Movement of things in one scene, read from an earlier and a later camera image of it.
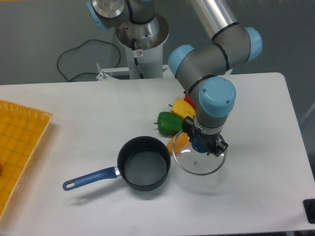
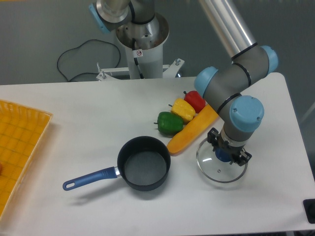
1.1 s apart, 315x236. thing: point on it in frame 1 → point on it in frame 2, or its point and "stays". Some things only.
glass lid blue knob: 194,162 → 215,170
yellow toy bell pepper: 181,107 stays
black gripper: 188,127 → 233,151
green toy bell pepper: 169,123 stays
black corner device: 309,206 stays
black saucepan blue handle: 143,162 stays
